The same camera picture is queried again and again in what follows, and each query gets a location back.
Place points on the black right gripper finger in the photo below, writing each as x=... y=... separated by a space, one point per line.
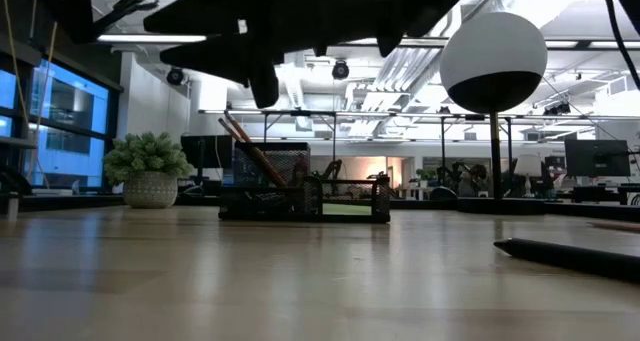
x=225 y=56
x=220 y=6

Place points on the orange pencil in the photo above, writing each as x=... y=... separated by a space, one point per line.
x=257 y=153
x=231 y=133

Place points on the black mesh desk organizer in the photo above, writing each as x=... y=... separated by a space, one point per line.
x=270 y=206

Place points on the green sticky note pad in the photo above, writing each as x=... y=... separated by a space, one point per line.
x=347 y=209

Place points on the black pen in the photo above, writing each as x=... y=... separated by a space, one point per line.
x=575 y=258

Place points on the thin wooden stick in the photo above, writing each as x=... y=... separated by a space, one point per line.
x=620 y=227

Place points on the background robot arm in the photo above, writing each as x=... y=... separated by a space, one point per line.
x=332 y=168

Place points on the black ceiling spotlight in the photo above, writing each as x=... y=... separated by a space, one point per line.
x=340 y=70
x=175 y=76

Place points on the long ceiling light strip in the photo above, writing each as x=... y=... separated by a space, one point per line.
x=600 y=45
x=150 y=38

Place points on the dark monitor on stand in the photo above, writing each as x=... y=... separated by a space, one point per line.
x=206 y=151

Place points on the green potted succulent plant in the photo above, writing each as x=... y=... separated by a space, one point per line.
x=150 y=191

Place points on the large blue window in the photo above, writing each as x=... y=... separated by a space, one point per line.
x=70 y=101

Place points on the white globe table lamp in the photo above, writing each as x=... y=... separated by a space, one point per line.
x=492 y=46

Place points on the wide dark monitor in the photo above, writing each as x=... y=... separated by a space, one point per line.
x=597 y=158

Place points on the black aluminium table frame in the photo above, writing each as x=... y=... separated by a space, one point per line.
x=75 y=202

